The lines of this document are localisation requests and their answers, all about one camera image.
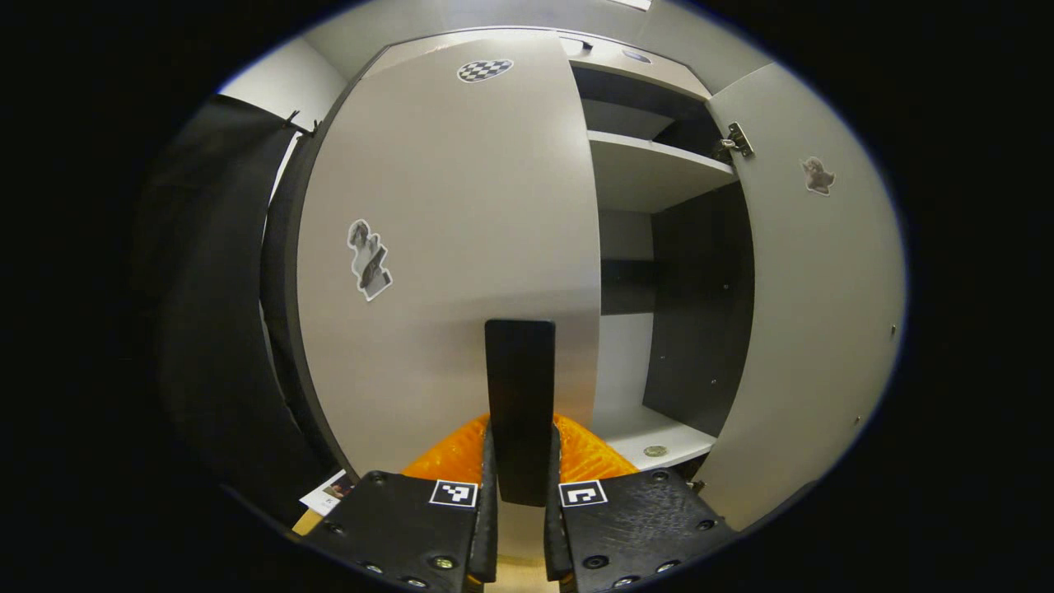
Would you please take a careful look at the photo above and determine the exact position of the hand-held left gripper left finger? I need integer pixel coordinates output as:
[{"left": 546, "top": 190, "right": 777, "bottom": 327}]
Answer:
[{"left": 298, "top": 412, "right": 500, "bottom": 593}]

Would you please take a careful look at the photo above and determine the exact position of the beige shoe cabinet door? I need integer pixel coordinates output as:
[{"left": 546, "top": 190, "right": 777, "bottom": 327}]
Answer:
[
  {"left": 692, "top": 62, "right": 907, "bottom": 532},
  {"left": 295, "top": 31, "right": 604, "bottom": 569}
]

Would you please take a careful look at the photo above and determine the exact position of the beige double-door shoe cabinet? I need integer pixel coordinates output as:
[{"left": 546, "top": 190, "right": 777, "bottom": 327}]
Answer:
[{"left": 259, "top": 25, "right": 758, "bottom": 495}]

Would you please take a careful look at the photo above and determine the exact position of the black backdrop cloth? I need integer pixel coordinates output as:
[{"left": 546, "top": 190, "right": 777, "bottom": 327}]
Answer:
[{"left": 136, "top": 95, "right": 330, "bottom": 528}]

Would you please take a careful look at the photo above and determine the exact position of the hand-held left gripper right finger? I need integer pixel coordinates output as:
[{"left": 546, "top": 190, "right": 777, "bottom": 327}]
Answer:
[{"left": 543, "top": 412, "right": 738, "bottom": 593}]

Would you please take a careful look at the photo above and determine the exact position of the printed paper sheet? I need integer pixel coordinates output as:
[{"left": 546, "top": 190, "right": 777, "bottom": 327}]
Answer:
[{"left": 298, "top": 469, "right": 357, "bottom": 518}]

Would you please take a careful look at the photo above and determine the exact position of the beige cabinet drawer black handle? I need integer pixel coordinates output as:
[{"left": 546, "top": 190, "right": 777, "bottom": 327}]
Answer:
[{"left": 560, "top": 33, "right": 713, "bottom": 101}]

